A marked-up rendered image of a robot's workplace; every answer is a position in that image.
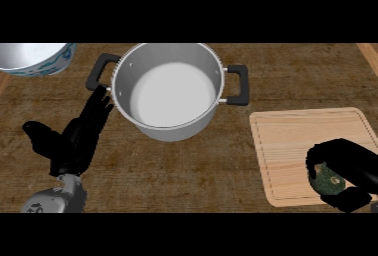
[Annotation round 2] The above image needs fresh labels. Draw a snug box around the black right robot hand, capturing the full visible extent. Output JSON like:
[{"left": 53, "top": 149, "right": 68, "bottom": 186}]
[{"left": 304, "top": 138, "right": 378, "bottom": 214}]

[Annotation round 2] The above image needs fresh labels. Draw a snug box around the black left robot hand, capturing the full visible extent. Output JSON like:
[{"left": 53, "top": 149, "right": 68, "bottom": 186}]
[{"left": 21, "top": 84, "right": 115, "bottom": 178}]

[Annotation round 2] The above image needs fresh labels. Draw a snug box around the dark green squash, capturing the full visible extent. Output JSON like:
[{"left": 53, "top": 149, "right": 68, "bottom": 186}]
[{"left": 307, "top": 162, "right": 350, "bottom": 196}]

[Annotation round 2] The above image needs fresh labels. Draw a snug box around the pale wooden cutting board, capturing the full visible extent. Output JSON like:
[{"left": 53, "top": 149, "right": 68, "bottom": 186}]
[{"left": 248, "top": 106, "right": 378, "bottom": 208}]

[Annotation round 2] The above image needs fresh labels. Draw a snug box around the white bowl with blue pattern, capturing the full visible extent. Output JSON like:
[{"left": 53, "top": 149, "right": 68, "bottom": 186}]
[{"left": 0, "top": 43, "right": 79, "bottom": 78}]

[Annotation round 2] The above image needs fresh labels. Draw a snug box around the steel pot with black handles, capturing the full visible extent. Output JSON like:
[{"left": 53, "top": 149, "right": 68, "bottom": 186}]
[{"left": 86, "top": 43, "right": 251, "bottom": 143}]

